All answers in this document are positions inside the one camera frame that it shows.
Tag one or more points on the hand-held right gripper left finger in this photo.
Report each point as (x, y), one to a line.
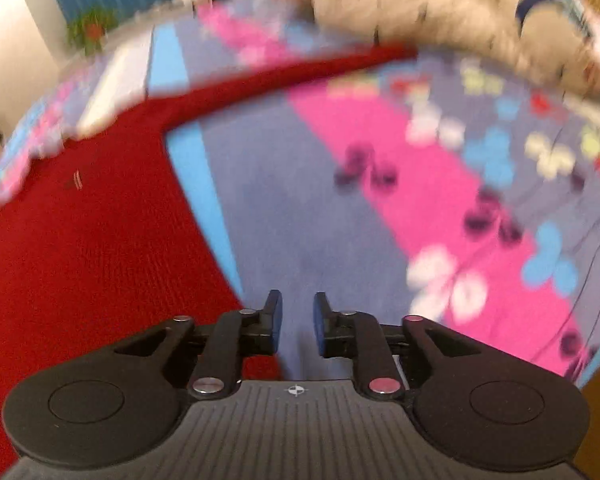
(275, 321)

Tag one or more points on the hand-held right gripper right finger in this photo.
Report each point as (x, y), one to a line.
(320, 326)

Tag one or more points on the red knit sweater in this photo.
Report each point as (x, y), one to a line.
(80, 260)

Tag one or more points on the floral printed blanket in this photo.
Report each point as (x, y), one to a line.
(290, 210)

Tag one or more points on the beige star print quilt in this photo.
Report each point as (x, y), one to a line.
(405, 0)

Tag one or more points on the green potted plant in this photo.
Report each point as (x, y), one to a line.
(92, 30)

